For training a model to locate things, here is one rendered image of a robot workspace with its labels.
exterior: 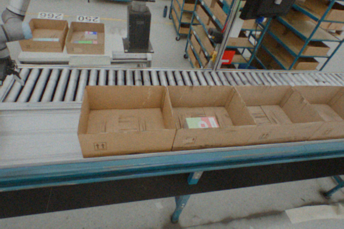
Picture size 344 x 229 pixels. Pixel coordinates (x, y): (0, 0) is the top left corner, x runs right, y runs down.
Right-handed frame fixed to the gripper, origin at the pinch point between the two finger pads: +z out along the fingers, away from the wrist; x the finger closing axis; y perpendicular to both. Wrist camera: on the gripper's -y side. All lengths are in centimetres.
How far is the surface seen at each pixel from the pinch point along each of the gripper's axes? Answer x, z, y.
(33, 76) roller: -5.6, 5.5, 15.8
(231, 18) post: -141, -41, 27
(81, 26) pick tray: -29, -1, 83
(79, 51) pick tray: -31, 2, 46
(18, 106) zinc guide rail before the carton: -13.6, -8.8, -26.5
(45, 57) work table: -7.9, 5.3, 39.6
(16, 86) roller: 1.3, 5.4, 5.5
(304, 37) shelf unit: -252, -14, 63
